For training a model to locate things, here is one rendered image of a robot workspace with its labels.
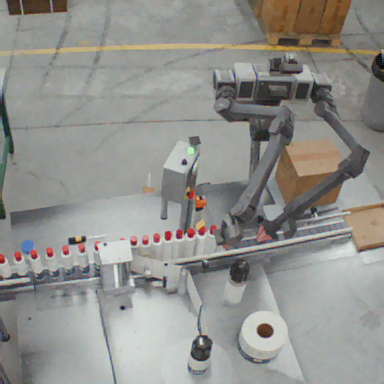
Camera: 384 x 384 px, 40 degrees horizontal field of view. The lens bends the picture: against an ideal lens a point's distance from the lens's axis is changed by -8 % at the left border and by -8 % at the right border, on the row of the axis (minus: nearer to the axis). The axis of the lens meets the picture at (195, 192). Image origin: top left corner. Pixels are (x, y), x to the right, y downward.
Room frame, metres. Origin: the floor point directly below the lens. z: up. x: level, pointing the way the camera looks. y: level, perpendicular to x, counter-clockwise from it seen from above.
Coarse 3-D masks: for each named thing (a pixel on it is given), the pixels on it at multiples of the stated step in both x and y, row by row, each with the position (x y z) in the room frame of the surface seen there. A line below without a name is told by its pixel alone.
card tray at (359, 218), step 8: (352, 208) 2.01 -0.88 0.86; (360, 208) 2.03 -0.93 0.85; (368, 208) 2.05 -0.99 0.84; (376, 208) 2.06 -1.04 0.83; (344, 216) 1.97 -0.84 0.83; (352, 216) 1.98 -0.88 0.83; (360, 216) 1.98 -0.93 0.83; (368, 216) 1.99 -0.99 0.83; (376, 216) 2.00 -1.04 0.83; (352, 224) 1.92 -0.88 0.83; (360, 224) 1.92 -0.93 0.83; (368, 224) 1.93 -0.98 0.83; (376, 224) 1.94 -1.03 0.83; (352, 232) 1.86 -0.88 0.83; (360, 232) 1.87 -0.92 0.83; (368, 232) 1.87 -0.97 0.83; (376, 232) 1.88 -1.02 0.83; (360, 240) 1.81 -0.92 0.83; (368, 240) 1.82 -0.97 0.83; (376, 240) 1.82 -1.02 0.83; (360, 248) 1.75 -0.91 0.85; (368, 248) 1.76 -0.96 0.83
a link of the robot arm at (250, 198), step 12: (276, 120) 1.73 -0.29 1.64; (276, 132) 1.68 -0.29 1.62; (276, 144) 1.65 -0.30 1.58; (288, 144) 1.69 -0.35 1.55; (264, 156) 1.62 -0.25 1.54; (276, 156) 1.62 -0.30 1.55; (264, 168) 1.56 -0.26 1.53; (252, 180) 1.53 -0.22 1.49; (264, 180) 1.53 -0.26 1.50; (252, 192) 1.47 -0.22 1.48; (252, 204) 1.44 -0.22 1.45; (240, 216) 1.39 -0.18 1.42; (252, 216) 1.41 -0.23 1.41
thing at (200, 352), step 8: (200, 336) 0.97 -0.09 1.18; (192, 344) 0.95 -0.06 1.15; (200, 344) 0.94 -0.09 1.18; (208, 344) 0.94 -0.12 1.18; (192, 352) 0.96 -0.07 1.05; (200, 352) 0.92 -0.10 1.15; (208, 352) 0.93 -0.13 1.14; (192, 360) 0.92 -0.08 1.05; (200, 360) 0.92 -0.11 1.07; (208, 360) 0.93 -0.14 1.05; (192, 368) 0.92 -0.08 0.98; (200, 368) 0.91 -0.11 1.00; (192, 376) 0.91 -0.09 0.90; (200, 376) 0.92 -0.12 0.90
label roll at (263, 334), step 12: (264, 312) 1.20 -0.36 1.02; (252, 324) 1.14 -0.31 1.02; (264, 324) 1.15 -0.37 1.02; (276, 324) 1.15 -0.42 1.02; (240, 336) 1.10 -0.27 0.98; (252, 336) 1.08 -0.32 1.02; (264, 336) 1.14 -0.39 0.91; (276, 336) 1.09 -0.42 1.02; (240, 348) 1.06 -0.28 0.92; (252, 348) 1.02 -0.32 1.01; (264, 348) 1.02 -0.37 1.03; (276, 348) 1.03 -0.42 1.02; (252, 360) 1.02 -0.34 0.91; (264, 360) 1.01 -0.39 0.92
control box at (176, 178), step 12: (180, 144) 1.69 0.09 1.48; (180, 156) 1.62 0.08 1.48; (192, 156) 1.63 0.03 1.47; (168, 168) 1.55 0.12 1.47; (180, 168) 1.55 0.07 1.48; (168, 180) 1.54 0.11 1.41; (180, 180) 1.53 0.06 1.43; (192, 180) 1.63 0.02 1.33; (168, 192) 1.54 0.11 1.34; (180, 192) 1.53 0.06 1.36
